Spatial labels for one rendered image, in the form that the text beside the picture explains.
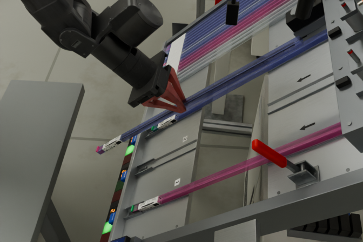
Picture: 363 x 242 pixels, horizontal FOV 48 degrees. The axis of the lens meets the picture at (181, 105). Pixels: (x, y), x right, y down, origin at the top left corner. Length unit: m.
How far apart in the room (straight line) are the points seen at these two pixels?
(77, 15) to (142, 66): 0.14
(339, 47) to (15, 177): 0.88
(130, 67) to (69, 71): 1.66
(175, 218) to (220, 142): 1.18
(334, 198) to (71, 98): 0.93
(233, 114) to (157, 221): 1.28
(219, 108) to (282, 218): 1.40
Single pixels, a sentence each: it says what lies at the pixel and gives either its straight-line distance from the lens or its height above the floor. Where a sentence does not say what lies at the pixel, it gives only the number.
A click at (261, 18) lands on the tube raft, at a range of 0.97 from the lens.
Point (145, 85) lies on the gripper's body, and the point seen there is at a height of 1.04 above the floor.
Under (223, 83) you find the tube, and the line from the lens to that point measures 0.70.
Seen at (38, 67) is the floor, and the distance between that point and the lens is 2.41.
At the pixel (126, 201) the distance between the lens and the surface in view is 0.94.
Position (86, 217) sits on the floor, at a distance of 1.77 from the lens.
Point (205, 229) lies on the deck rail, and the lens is 0.70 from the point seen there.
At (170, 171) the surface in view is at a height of 0.81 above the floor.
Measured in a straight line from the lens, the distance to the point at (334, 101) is 0.68.
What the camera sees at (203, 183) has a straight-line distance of 0.75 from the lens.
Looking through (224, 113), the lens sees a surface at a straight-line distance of 2.04.
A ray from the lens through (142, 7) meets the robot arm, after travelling 0.65.
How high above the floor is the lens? 1.54
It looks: 48 degrees down
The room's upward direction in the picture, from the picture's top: straight up
